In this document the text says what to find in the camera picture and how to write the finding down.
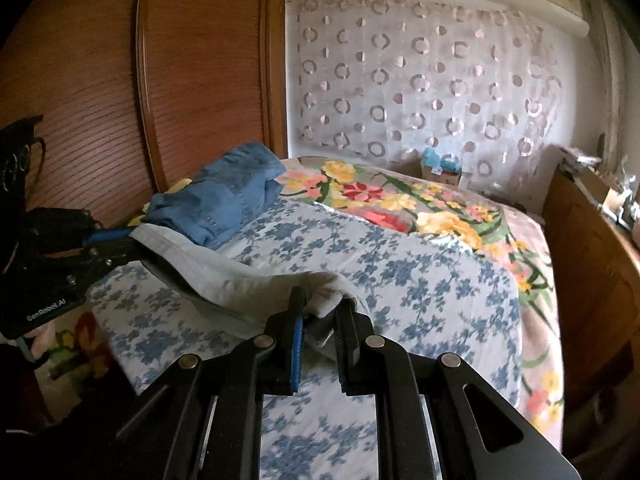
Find bed with flowered sheet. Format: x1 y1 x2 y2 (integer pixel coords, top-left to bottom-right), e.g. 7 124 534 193
30 155 566 441

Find small cardboard box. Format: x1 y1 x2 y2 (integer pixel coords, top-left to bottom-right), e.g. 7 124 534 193
422 162 463 188

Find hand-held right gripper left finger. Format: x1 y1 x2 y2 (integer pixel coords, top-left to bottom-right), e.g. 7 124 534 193
115 287 308 480

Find blue floral blanket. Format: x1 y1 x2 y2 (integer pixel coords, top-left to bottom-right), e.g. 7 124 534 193
87 195 523 480

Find grey pants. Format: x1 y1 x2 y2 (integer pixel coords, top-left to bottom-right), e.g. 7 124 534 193
132 222 373 361

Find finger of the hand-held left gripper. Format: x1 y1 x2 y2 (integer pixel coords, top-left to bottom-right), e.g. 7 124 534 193
82 240 151 281
82 227 135 250

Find patterned window curtain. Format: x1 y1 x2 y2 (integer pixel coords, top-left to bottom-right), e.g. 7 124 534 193
585 0 631 171

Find pile of papers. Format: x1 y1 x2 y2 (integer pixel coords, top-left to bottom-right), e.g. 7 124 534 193
557 145 603 171

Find wooden cabinet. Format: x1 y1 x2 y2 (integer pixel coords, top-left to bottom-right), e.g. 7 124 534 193
542 145 640 461

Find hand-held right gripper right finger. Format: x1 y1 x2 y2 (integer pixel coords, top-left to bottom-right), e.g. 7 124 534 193
335 300 576 480

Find circle-patterned wall curtain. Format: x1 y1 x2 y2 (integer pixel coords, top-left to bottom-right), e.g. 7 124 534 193
287 0 563 178

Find blue jeans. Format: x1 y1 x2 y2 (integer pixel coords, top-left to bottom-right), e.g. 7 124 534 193
145 142 286 251

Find wooden wardrobe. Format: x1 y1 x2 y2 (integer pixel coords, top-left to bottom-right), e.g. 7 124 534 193
0 0 288 241

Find open cardboard box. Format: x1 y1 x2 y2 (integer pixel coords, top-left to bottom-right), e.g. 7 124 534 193
575 162 613 201

